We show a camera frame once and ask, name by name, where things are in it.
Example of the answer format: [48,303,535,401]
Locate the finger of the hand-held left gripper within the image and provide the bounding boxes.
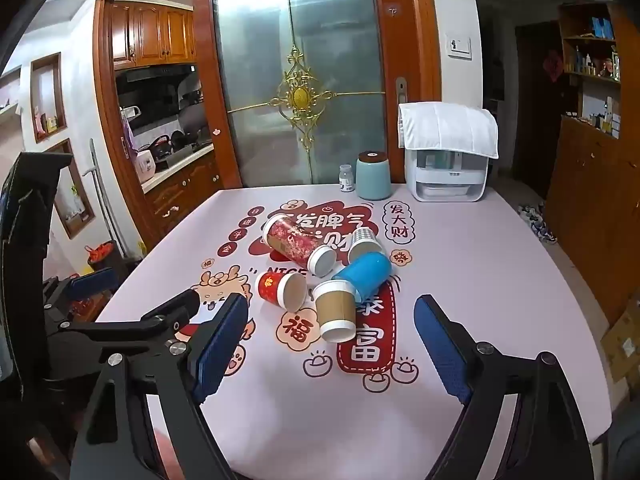
[50,289,202,347]
[42,266,117,311]

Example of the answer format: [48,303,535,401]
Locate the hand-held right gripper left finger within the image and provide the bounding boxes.
[71,292,250,480]

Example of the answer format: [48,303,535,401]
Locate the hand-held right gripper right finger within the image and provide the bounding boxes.
[413,294,597,480]

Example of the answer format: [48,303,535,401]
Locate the brown sleeve paper cup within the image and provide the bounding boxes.
[312,280,357,344]

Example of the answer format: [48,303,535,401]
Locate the small red paper cup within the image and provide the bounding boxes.
[254,270,309,311]

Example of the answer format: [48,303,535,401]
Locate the blue cup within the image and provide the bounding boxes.
[330,252,393,305]

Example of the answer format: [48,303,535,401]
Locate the tall red patterned paper cup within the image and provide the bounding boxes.
[261,213,338,277]

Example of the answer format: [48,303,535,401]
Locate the grey striped paper cup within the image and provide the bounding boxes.
[347,227,387,264]

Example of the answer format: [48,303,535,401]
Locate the red bag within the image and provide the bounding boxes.
[84,240,119,267]

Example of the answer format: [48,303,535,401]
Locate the wooden kitchen counter cabinet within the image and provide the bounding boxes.
[142,147,224,242]

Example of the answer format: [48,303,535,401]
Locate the pile of shoes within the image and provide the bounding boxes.
[517,202,559,244]

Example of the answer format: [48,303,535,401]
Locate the white countertop appliance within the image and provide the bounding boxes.
[404,146,489,204]

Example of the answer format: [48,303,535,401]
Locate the black wok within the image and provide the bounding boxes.
[169,129,201,149]

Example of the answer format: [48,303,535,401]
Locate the teal canister with lid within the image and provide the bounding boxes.
[355,150,393,201]

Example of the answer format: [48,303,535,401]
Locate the cardboard box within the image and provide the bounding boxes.
[599,294,640,387]

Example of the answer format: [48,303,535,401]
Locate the range hood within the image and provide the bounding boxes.
[117,63,199,84]

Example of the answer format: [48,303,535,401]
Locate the wooden shelf cabinet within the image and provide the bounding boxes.
[544,0,640,328]

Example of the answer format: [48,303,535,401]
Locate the white quilted towel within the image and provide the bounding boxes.
[397,102,500,160]

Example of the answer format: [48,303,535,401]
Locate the wooden upper kitchen cabinets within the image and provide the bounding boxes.
[109,2,197,69]

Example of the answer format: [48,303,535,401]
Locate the frosted glass sliding door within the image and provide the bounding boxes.
[209,0,389,189]

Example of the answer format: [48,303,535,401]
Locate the red door ornament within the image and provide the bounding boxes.
[543,48,564,84]

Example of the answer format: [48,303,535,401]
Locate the wooden wall niche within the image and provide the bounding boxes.
[50,138,96,239]
[29,52,69,144]

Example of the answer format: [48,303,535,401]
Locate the mop handle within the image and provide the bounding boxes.
[88,138,126,262]

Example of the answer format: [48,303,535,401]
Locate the white wall switch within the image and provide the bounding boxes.
[446,32,473,59]

